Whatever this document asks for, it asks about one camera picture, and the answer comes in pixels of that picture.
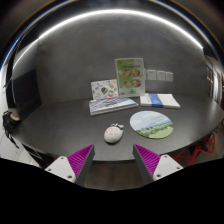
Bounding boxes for green standing poster card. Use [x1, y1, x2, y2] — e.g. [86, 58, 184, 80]
[115, 58, 145, 97]

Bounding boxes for black monitor screen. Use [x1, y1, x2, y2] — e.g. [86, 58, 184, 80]
[12, 70, 42, 121]

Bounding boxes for white cartoon picture card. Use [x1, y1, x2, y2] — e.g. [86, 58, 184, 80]
[91, 79, 118, 100]

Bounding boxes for red metal table frame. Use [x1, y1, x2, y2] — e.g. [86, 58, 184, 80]
[174, 133, 215, 166]

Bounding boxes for white and blue book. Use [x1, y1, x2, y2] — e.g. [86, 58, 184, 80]
[140, 93, 181, 109]

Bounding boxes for round landscape mouse pad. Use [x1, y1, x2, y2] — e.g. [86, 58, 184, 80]
[130, 111, 174, 139]

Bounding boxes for white patterned keyboard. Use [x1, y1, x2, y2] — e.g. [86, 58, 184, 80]
[89, 96, 138, 116]

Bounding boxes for white wall socket plates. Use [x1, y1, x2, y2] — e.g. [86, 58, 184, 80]
[145, 69, 174, 82]

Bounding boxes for black bag with cables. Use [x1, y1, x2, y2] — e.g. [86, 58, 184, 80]
[2, 111, 21, 147]

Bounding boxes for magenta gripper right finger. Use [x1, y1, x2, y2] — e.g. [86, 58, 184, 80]
[133, 144, 182, 185]

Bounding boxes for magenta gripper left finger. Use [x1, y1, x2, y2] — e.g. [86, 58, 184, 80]
[46, 145, 95, 187]

